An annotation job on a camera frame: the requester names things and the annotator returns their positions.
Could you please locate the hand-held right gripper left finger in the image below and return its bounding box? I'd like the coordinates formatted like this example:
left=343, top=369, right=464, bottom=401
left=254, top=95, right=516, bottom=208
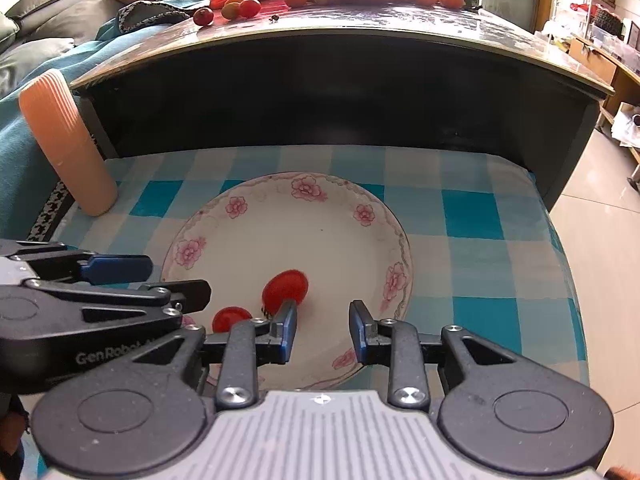
left=125, top=300, right=299, bottom=411

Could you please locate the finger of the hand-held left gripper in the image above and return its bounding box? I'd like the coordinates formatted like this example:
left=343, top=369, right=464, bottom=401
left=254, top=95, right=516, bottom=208
left=0, top=240, right=153, bottom=285
left=25, top=280, right=212, bottom=336

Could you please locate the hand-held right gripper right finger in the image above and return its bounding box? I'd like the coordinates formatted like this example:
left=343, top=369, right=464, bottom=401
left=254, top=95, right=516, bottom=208
left=349, top=300, right=521, bottom=411

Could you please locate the round red cherry tomato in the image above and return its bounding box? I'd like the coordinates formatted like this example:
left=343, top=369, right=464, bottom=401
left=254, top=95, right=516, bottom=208
left=212, top=306, right=253, bottom=334

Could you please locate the oblong red cherry tomato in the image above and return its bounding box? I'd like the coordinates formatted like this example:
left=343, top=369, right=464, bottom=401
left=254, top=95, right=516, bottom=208
left=262, top=269, right=310, bottom=317

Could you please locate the floral white plate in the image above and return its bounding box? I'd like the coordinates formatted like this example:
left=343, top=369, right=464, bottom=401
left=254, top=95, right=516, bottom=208
left=161, top=172, right=415, bottom=391

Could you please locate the houndstooth seat cover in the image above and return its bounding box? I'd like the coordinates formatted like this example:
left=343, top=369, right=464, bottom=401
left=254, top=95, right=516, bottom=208
left=27, top=180, right=76, bottom=242

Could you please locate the pink ribbed cup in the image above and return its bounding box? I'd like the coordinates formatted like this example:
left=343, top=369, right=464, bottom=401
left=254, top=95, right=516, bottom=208
left=19, top=70, right=120, bottom=217

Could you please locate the teal blanket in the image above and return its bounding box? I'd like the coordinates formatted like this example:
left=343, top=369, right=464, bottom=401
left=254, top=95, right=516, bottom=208
left=0, top=15, right=131, bottom=241

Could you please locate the blue white checkered cloth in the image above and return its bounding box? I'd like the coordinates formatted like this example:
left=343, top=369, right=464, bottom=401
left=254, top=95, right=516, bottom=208
left=50, top=146, right=590, bottom=413

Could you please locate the dark coffee table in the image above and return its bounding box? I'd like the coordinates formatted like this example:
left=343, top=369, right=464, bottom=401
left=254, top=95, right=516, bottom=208
left=70, top=0, right=616, bottom=211

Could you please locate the houndstooth cushion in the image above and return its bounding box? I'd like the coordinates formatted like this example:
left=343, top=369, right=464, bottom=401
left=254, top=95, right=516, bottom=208
left=117, top=0, right=193, bottom=36

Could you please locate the wooden media cabinet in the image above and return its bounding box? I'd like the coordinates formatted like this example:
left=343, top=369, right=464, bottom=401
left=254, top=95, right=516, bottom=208
left=567, top=35, right=640, bottom=161

